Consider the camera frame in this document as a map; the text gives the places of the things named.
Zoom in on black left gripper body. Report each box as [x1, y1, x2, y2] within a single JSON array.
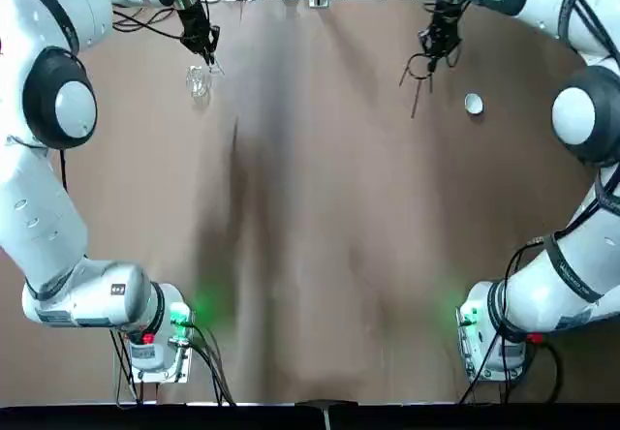
[[176, 2, 219, 54]]

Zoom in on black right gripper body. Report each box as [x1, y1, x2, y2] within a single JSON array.
[[425, 6, 464, 46]]

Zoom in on clear glass alcohol lamp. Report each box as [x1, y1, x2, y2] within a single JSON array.
[[185, 65, 213, 108]]

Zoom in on black metal tripod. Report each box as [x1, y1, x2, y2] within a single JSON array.
[[399, 53, 434, 119]]

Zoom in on white ceramic crucible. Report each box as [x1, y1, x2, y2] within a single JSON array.
[[463, 92, 485, 118]]

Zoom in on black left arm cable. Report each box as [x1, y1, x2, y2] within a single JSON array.
[[111, 6, 195, 40]]

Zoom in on black right base cable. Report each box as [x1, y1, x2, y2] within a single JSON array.
[[458, 235, 564, 405]]

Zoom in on black base cable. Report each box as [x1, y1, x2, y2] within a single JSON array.
[[109, 322, 237, 408], [458, 235, 564, 405]]

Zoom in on black left base cable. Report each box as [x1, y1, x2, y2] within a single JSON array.
[[109, 322, 237, 408]]

